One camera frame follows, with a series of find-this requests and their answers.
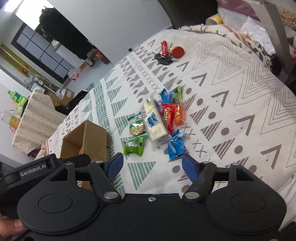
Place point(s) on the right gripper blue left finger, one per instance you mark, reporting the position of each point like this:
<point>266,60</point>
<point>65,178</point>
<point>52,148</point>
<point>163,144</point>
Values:
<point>113,167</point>

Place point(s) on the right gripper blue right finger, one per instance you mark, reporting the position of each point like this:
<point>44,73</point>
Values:
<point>191,167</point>

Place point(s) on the blue candy packet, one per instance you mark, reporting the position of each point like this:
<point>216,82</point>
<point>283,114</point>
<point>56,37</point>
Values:
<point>176,146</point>
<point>168,96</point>

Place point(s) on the light green candy packet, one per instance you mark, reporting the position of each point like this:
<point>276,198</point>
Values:
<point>135,146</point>

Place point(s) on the green cookie snack packet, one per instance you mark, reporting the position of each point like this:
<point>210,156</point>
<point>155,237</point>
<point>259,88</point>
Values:
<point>137,127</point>

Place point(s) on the orange candy packet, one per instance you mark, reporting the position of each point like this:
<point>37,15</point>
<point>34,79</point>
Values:
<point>179,115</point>

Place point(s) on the white blue cake pack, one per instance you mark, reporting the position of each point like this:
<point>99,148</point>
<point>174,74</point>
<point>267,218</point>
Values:
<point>154,124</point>

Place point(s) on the red candy packet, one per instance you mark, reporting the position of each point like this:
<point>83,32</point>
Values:
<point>169,116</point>

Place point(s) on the purple clear candy packet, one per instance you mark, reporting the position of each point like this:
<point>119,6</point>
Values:
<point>159,106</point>

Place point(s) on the person's left hand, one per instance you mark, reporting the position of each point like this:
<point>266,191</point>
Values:
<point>11,227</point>

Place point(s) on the brown cardboard box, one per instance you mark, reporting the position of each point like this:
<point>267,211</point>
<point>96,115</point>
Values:
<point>87,143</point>

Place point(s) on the clear oil bottle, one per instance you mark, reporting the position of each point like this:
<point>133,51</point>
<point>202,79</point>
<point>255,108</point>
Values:
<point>10,119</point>

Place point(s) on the round table with dotted cloth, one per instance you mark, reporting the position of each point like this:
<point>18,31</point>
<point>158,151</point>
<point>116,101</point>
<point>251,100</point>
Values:
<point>38,122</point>

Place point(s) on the black bag on floor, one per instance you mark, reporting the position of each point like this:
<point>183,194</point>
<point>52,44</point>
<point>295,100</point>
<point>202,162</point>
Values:
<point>72,104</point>

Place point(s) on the patterned bed cover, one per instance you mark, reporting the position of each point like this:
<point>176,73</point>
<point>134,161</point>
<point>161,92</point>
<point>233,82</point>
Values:
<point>237,110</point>

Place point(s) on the green plum candy packet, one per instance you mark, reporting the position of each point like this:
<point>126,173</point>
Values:
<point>178,96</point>

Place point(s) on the green soda bottle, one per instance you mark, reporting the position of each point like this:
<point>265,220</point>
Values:
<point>17,99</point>

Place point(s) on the small cardboard box on floor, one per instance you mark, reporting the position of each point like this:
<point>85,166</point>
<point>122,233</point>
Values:
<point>61,98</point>

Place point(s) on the water bottle pack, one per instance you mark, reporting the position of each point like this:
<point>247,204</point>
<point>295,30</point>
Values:
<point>75,73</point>

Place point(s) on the black car key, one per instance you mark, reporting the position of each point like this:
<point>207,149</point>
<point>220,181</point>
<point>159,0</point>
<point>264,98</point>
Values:
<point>165,60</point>

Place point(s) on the black framed glass door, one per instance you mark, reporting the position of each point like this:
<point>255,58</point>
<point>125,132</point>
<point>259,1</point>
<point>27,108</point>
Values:
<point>41,52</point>

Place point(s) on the yellow tape roll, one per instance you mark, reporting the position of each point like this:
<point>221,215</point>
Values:
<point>214,20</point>

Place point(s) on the person in black coat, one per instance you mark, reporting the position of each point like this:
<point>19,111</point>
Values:
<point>60,29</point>

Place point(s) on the dark chair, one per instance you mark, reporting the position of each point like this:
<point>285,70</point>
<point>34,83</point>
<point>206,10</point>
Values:
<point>188,12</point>

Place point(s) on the glass side desk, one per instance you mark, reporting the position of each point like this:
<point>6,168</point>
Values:
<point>268,14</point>

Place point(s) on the pink clothing pile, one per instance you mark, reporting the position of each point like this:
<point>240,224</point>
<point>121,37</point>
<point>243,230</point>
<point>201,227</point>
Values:
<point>238,6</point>

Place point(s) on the red round keychain charm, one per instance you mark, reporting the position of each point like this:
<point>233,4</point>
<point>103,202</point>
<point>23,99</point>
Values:
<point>177,52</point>

